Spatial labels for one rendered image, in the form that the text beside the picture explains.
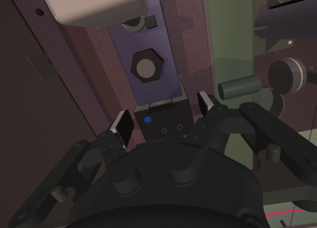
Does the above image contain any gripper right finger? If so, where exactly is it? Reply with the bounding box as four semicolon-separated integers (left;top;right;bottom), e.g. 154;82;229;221
170;91;317;183

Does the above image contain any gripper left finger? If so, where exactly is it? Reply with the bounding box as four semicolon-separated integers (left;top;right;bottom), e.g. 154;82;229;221
9;110;136;226

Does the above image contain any black tool holder block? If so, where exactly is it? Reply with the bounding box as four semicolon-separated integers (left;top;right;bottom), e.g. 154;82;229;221
133;77;195;142

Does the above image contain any black hex nut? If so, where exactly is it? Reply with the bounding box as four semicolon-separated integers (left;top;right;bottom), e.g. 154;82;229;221
130;48;165;85

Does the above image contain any small grey round knob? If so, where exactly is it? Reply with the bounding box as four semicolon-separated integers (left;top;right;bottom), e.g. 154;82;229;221
265;143;281;162

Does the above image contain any grey round disc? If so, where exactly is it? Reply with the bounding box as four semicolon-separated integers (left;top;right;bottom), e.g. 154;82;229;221
254;88;286;120

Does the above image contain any black knurled knob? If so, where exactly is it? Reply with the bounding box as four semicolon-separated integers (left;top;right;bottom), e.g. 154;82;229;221
268;57;308;95

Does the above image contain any small grey peg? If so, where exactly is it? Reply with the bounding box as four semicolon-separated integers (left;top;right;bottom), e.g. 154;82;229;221
50;185;69;202

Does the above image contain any purple flat plate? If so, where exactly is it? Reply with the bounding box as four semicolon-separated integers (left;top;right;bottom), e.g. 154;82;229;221
107;0;184;107

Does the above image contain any dark brown panel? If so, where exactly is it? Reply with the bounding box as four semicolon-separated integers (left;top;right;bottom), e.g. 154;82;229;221
0;0;98;179

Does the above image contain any green upright column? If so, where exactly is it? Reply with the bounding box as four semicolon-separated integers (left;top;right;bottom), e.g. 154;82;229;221
202;0;256;172

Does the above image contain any grey round collar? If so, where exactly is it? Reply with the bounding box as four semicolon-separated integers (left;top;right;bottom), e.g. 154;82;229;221
120;15;145;33

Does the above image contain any dark grey round tube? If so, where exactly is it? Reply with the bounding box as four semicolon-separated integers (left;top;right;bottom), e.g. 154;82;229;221
254;0;317;40

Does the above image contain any small black square block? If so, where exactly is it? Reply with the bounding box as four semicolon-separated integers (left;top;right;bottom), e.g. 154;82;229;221
145;14;159;30

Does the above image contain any maroon machine body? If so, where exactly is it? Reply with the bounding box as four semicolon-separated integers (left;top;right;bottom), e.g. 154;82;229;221
9;0;317;172

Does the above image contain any cream rounded housing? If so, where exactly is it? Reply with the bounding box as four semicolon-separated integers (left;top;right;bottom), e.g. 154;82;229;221
40;0;150;29

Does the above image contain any green cylinder handle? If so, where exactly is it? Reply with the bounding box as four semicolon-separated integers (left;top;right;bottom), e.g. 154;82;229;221
217;74;264;101

